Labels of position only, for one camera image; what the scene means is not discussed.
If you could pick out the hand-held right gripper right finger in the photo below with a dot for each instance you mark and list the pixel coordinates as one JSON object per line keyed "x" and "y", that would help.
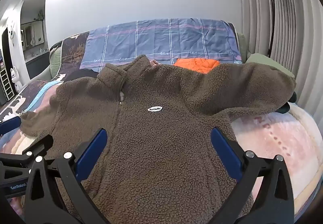
{"x": 225, "y": 154}

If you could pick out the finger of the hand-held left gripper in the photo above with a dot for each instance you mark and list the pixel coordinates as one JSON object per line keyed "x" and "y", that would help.
{"x": 10, "y": 125}
{"x": 40, "y": 144}

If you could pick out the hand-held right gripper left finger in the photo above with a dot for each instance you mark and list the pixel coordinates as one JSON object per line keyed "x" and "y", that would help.
{"x": 92, "y": 150}

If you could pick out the brown fleece jacket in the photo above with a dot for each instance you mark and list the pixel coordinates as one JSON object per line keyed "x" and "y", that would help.
{"x": 164, "y": 150}

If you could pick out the white ladder shelf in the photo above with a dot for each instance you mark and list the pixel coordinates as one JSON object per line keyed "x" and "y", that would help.
{"x": 6, "y": 85}

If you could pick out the white cat figurine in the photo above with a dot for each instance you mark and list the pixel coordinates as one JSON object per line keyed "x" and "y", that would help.
{"x": 15, "y": 79}

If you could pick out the pink fluffy blanket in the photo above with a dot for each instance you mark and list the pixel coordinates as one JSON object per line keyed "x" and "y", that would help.
{"x": 277, "y": 153}

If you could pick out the dark grey cabinet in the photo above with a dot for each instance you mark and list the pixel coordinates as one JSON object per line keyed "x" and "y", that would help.
{"x": 37, "y": 63}

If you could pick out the light green pillow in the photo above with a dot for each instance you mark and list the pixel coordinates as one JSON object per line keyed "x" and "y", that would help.
{"x": 55, "y": 60}

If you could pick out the dark green garment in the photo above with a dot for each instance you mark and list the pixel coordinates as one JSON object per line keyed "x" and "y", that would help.
{"x": 289, "y": 105}

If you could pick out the orange puffer jacket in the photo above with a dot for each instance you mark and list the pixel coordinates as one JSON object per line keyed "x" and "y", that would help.
{"x": 196, "y": 65}

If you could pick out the dark printed blanket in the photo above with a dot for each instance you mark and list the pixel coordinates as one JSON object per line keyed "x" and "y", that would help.
{"x": 72, "y": 50}

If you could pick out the green cushion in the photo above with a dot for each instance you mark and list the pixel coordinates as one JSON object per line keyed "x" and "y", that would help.
{"x": 272, "y": 63}

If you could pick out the pink folded garment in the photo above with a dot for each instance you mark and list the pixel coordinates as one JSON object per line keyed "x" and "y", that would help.
{"x": 154, "y": 62}

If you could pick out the small green plant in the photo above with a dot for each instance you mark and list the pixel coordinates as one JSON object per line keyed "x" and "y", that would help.
{"x": 39, "y": 15}

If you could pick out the blue plaid sheet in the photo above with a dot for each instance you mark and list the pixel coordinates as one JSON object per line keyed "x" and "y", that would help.
{"x": 156, "y": 37}

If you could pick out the grey pleated curtain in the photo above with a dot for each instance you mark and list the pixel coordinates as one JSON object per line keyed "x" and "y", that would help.
{"x": 292, "y": 37}

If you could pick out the wall mirror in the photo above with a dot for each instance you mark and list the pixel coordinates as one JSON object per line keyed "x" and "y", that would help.
{"x": 32, "y": 34}

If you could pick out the white bear wall decoration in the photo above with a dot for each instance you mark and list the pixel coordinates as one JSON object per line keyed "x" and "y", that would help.
{"x": 11, "y": 31}

